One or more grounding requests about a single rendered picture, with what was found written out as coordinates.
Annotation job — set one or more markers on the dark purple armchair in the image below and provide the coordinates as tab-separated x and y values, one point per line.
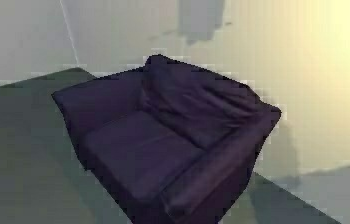
143	146

